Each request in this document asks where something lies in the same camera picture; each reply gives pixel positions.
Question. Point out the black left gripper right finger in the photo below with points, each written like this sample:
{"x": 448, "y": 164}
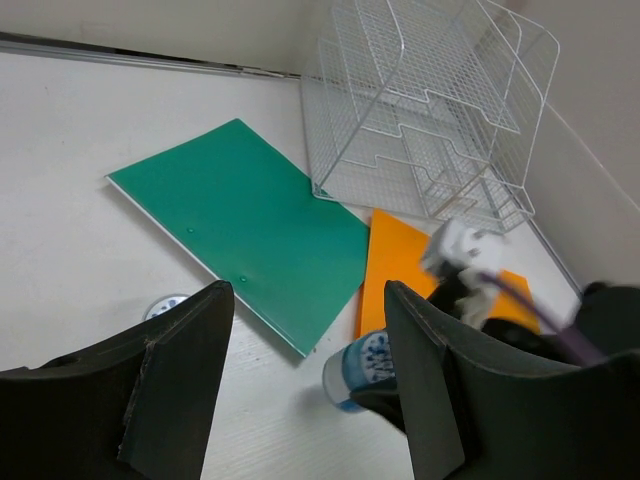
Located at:
{"x": 465, "y": 422}

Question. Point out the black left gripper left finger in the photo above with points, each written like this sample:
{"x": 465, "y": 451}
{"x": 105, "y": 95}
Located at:
{"x": 138, "y": 405}

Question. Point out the blue white jar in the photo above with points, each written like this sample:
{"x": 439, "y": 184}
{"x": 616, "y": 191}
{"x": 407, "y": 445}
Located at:
{"x": 162, "y": 305}
{"x": 363, "y": 363}

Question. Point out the green notebook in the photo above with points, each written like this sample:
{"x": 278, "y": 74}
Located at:
{"x": 247, "y": 214}

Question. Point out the orange notebook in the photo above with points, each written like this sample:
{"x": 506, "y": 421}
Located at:
{"x": 394, "y": 253}

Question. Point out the metal rail at right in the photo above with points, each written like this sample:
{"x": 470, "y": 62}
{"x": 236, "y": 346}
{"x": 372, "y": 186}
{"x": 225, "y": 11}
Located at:
{"x": 556, "y": 258}

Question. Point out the metal rail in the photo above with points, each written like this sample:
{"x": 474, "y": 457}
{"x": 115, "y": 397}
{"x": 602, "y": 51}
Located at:
{"x": 76, "y": 51}
{"x": 556, "y": 258}

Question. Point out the white wire desk organizer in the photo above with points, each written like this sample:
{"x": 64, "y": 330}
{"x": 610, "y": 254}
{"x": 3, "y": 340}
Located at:
{"x": 428, "y": 109}

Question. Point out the metal rail at back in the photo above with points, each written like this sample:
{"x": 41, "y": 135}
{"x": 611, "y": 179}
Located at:
{"x": 76, "y": 51}

